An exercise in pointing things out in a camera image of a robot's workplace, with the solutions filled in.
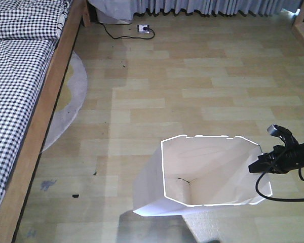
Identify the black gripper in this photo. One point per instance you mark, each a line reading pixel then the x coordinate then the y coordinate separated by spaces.
pixel 275 162

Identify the white plastic trash bin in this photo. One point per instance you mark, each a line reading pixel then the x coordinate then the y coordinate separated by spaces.
pixel 187 175

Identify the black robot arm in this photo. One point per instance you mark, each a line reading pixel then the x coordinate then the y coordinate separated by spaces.
pixel 295 153

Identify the floor power socket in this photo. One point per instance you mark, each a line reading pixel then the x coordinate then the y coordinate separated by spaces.
pixel 142 28

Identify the round grey rug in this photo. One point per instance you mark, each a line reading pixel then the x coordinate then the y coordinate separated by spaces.
pixel 71 98

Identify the light grey curtain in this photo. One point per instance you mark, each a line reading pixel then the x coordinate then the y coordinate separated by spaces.
pixel 122 12

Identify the black white checkered bedding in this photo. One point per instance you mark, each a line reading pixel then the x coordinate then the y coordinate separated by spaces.
pixel 29 34

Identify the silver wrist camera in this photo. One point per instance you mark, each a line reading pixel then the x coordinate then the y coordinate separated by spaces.
pixel 273 131

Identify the wooden bed frame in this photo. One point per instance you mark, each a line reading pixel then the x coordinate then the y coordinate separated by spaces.
pixel 25 166

